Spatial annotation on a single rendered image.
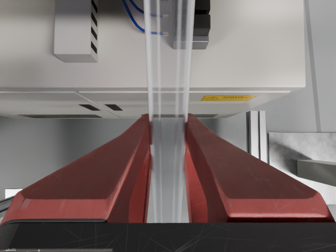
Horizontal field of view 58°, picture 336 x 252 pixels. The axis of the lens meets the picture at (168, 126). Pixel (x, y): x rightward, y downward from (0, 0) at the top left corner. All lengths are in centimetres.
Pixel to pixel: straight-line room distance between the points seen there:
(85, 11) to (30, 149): 78
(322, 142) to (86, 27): 94
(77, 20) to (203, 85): 20
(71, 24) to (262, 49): 28
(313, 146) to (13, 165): 104
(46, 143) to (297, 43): 88
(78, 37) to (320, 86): 95
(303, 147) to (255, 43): 72
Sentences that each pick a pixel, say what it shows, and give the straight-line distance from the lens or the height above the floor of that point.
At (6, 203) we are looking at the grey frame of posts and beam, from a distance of 109.
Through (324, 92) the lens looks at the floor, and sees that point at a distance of 122.
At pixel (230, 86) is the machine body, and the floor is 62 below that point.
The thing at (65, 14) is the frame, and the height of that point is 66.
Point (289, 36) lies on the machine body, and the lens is 51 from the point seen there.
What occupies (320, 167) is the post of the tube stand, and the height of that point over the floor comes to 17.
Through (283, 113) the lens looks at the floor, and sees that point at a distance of 115.
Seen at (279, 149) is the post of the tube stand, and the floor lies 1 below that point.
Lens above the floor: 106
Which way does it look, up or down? 87 degrees down
